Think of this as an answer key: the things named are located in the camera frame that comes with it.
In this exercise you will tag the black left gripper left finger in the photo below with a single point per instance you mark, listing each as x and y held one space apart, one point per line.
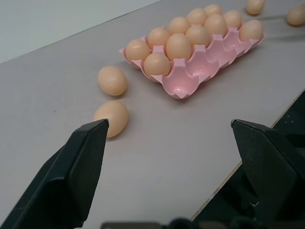
59 181

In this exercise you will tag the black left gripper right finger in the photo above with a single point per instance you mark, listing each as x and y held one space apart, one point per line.
269 167

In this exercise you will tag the pink egg tray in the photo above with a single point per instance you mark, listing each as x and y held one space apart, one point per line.
190 71

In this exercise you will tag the beige egg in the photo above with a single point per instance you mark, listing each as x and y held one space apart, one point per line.
178 46
296 15
215 23
251 29
178 25
234 19
158 37
114 117
112 80
196 15
157 64
197 34
212 9
255 6
137 50

